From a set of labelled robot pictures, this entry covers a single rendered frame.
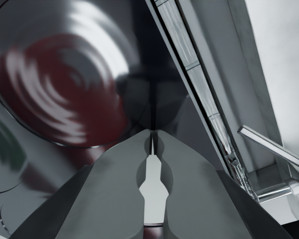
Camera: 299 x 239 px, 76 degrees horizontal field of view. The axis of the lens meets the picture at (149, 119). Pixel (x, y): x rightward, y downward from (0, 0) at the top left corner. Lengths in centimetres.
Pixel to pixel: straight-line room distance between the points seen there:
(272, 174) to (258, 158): 2
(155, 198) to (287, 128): 13
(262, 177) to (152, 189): 16
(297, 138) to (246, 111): 6
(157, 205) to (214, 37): 17
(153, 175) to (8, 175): 12
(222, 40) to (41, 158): 19
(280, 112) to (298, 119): 2
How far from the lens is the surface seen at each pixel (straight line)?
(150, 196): 18
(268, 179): 29
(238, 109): 24
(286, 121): 19
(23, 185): 20
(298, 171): 21
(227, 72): 22
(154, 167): 16
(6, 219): 25
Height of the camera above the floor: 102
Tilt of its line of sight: 62 degrees down
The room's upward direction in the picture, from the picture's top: 179 degrees counter-clockwise
